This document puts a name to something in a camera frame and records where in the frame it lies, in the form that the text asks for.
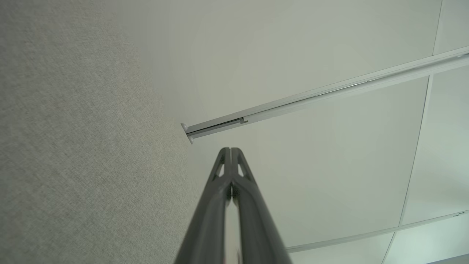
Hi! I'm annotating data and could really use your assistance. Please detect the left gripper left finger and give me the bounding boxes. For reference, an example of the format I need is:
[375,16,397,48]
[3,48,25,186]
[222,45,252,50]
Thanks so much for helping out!
[174,147,233,264]

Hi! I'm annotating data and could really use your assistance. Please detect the grey partition post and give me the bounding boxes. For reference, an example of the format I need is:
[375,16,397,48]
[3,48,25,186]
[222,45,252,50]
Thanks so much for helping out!
[180,46,469,144]

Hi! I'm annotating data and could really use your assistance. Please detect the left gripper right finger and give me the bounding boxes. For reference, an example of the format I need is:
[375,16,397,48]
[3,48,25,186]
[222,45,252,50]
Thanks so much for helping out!
[231,147,293,264]

